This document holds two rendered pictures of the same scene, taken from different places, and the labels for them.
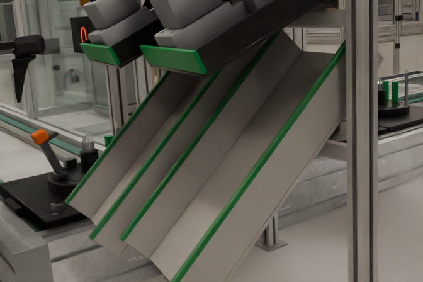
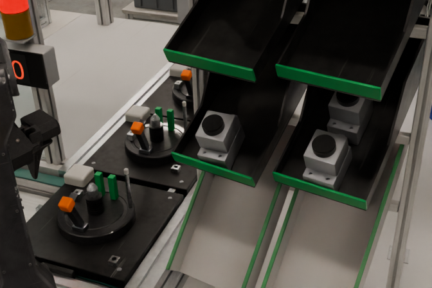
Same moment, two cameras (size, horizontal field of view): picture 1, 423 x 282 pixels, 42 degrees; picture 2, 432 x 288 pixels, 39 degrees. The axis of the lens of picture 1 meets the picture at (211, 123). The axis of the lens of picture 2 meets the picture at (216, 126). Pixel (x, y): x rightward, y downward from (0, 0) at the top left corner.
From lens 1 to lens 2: 67 cm
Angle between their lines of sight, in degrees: 36
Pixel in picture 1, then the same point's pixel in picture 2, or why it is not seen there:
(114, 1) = (230, 133)
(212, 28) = (344, 167)
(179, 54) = (343, 197)
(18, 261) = not seen: outside the picture
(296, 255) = not seen: hidden behind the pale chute
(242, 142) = (311, 201)
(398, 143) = not seen: hidden behind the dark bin
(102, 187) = (184, 246)
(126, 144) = (195, 209)
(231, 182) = (320, 234)
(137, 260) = (180, 276)
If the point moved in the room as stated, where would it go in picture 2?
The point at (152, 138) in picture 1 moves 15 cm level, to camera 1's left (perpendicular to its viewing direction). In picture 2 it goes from (207, 196) to (123, 232)
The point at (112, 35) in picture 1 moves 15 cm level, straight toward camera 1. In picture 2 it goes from (229, 157) to (315, 206)
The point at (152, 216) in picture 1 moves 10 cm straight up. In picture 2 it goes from (272, 270) to (274, 218)
